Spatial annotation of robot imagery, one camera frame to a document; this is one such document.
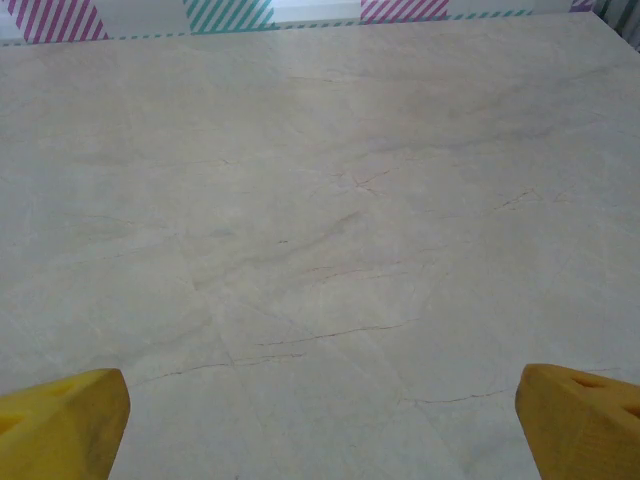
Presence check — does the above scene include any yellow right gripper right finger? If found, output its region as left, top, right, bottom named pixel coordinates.
left=515, top=363, right=640, bottom=480

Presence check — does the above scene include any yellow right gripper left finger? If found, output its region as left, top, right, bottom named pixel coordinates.
left=0, top=367, right=132, bottom=480

